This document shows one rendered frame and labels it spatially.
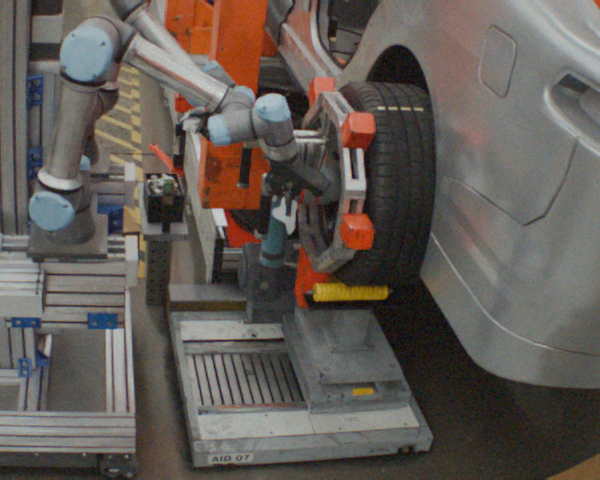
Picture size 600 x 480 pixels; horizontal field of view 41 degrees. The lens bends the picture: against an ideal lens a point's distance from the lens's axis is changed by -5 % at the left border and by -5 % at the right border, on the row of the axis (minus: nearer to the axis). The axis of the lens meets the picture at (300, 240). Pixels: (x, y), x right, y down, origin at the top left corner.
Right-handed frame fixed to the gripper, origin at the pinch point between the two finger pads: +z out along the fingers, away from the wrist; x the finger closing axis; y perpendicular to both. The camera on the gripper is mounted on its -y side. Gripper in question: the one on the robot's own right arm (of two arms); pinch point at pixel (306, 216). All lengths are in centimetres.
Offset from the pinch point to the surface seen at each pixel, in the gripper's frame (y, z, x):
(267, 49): 167, 96, -220
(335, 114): 14.8, 1.3, -45.3
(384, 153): -4.1, 6.7, -37.5
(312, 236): 30, 51, -40
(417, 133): -9, 7, -50
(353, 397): 7, 93, -10
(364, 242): -4.2, 24.1, -18.0
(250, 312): 64, 94, -34
